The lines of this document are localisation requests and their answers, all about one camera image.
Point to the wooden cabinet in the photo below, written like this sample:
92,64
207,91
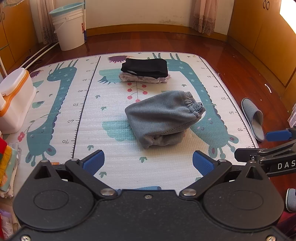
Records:
266,40

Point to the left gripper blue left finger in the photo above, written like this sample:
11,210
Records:
83,173

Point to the black folded garment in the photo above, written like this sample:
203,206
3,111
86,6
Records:
155,68

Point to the pale pink folded garment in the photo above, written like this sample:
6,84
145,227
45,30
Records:
126,77

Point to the white plastic bucket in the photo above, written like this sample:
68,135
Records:
69,28

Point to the teal basin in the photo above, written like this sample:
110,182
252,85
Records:
66,9

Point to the white orange storage box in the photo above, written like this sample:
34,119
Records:
17,94

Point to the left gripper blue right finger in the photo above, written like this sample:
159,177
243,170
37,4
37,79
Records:
213,173

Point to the giraffe print play mat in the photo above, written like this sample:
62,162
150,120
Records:
80,106

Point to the grey slipper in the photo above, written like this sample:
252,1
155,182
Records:
254,117

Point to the stack of folded clothes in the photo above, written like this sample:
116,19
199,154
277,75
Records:
10,159

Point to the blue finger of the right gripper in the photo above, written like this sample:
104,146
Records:
282,135
254,154

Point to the pink curtain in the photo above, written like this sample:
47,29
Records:
203,16

